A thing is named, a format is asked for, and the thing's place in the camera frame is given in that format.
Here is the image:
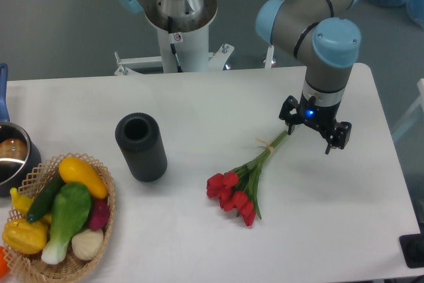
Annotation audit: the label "orange fruit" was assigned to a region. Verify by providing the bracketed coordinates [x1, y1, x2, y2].
[0, 246, 9, 278]

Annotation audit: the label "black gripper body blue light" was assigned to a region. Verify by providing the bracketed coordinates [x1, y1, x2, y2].
[279, 95, 352, 149]

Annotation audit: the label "red tulip bouquet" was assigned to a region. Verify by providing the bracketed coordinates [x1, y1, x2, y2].
[206, 131, 288, 227]

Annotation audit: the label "white garlic bulb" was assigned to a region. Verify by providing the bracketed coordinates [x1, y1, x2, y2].
[72, 229, 103, 260]

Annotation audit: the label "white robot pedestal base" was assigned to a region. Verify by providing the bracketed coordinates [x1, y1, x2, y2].
[115, 0, 235, 75]

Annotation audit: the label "woven wicker basket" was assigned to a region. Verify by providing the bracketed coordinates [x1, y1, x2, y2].
[3, 153, 116, 282]

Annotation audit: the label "black device at table edge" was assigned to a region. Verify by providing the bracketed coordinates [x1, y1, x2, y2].
[399, 233, 423, 268]

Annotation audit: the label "purple radish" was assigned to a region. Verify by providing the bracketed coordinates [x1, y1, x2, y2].
[88, 200, 111, 231]

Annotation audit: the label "dark grey ribbed vase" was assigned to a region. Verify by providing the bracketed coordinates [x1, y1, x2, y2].
[115, 113, 168, 182]

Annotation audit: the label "yellow bell pepper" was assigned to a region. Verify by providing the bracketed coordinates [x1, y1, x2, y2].
[2, 218, 48, 255]

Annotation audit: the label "yellow squash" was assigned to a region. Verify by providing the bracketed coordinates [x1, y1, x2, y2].
[58, 157, 108, 199]

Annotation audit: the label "green bok choy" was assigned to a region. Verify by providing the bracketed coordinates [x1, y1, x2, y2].
[41, 182, 91, 265]

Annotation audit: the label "dark pot with blue handle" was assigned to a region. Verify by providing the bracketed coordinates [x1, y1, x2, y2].
[1, 63, 41, 198]

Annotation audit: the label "green cucumber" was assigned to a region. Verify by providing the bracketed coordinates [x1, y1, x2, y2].
[26, 174, 65, 223]

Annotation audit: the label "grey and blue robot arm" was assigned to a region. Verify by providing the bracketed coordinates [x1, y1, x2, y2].
[118, 0, 361, 149]

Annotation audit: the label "yellow banana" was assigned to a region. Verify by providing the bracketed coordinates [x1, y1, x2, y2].
[9, 188, 52, 225]

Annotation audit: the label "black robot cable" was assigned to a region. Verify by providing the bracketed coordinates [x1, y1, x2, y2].
[167, 16, 184, 73]

